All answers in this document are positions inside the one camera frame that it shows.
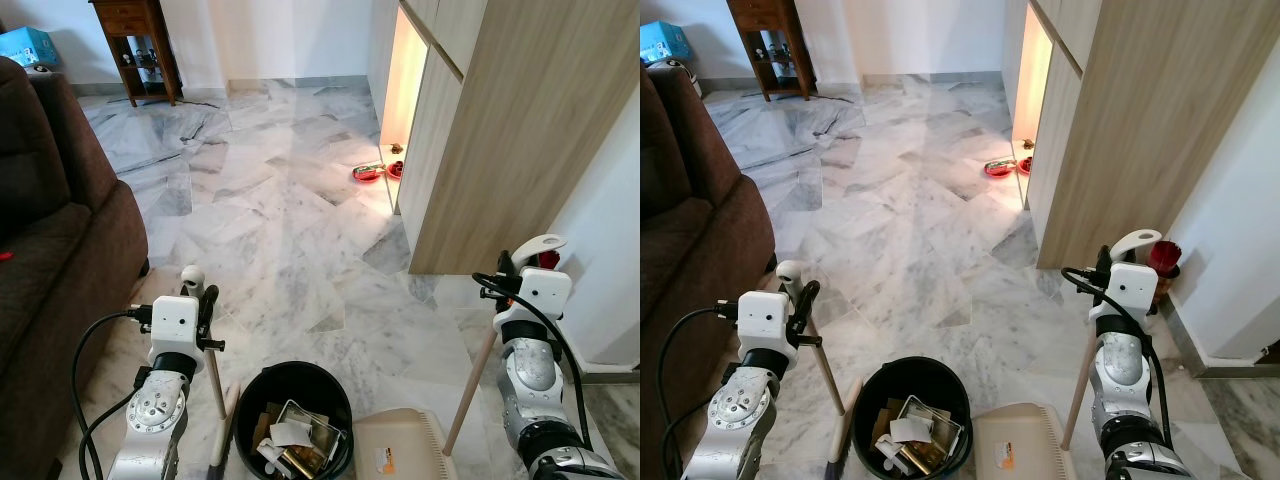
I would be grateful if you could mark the white paper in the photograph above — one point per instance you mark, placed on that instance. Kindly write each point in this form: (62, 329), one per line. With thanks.
(910, 430)
(290, 434)

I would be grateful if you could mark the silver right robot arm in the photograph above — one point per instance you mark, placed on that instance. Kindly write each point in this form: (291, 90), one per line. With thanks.
(1122, 375)
(530, 380)

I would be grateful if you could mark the red cup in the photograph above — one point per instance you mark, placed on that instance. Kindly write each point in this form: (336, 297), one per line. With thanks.
(548, 260)
(1165, 262)

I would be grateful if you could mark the brown cardboard scrap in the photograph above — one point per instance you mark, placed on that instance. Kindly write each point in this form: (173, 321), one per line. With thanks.
(262, 425)
(884, 420)

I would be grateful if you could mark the red pet bowl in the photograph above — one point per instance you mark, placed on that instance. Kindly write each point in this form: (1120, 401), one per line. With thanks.
(1025, 165)
(368, 173)
(1000, 168)
(395, 170)

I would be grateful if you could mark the brown fabric sofa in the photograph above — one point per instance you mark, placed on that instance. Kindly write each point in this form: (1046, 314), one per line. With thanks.
(690, 250)
(60, 260)

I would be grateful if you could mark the silver foil packet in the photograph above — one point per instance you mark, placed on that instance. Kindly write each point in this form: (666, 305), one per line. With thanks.
(325, 425)
(945, 420)

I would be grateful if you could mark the light wooden cabinet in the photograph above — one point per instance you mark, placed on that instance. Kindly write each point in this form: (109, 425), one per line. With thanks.
(1160, 110)
(530, 120)

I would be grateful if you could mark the white round object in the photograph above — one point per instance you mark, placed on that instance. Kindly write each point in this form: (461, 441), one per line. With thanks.
(680, 72)
(38, 67)

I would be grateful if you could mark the light blue cardboard box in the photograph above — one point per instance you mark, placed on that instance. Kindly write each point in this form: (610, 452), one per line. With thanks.
(25, 47)
(662, 42)

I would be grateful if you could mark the dark wooden side table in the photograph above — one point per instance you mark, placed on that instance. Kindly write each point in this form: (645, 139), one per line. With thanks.
(125, 15)
(765, 12)

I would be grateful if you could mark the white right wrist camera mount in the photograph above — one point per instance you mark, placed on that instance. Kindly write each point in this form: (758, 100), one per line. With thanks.
(545, 293)
(1135, 288)

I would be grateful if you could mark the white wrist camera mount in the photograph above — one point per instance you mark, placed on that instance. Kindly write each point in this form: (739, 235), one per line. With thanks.
(545, 293)
(172, 325)
(1135, 288)
(763, 320)

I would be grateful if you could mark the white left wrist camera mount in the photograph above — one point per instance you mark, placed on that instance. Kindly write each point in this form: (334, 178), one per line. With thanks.
(763, 320)
(172, 325)

